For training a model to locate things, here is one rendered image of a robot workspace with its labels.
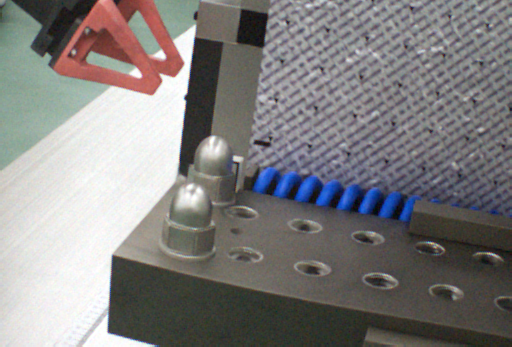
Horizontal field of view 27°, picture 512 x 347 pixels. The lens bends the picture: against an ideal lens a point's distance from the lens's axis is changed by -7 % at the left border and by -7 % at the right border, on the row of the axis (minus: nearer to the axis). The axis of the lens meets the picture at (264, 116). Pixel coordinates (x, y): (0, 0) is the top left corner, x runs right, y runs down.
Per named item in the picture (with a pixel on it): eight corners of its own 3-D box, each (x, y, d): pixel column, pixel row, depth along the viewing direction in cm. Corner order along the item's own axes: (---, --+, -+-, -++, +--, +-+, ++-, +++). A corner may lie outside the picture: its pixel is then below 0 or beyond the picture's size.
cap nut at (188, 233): (167, 232, 73) (173, 168, 71) (221, 245, 72) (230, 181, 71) (151, 252, 69) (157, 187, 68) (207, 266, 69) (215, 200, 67)
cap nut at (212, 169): (191, 183, 82) (198, 124, 80) (240, 194, 81) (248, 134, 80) (177, 200, 78) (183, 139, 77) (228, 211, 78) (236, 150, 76)
